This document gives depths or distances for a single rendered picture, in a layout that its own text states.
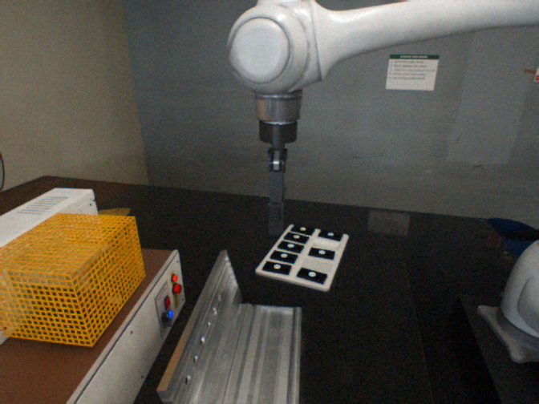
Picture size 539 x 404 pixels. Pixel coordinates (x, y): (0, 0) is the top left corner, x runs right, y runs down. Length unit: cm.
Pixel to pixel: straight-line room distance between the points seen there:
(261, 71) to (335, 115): 245
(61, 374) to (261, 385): 41
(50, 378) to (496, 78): 295
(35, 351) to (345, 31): 77
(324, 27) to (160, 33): 289
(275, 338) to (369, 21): 77
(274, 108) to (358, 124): 226
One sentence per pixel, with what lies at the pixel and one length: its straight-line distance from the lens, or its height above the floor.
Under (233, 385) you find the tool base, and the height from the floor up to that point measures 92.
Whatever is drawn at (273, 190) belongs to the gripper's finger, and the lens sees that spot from 62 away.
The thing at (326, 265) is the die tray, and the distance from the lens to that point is 124.
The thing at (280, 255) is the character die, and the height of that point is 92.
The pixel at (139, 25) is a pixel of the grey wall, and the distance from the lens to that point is 341.
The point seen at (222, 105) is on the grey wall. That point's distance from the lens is 305.
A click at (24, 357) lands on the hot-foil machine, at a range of 81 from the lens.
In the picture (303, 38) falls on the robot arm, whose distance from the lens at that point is 42.
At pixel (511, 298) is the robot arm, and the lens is 99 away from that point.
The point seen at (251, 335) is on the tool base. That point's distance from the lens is 95.
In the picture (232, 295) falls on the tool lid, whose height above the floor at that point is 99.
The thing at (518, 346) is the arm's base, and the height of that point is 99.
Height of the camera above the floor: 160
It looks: 23 degrees down
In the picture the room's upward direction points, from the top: straight up
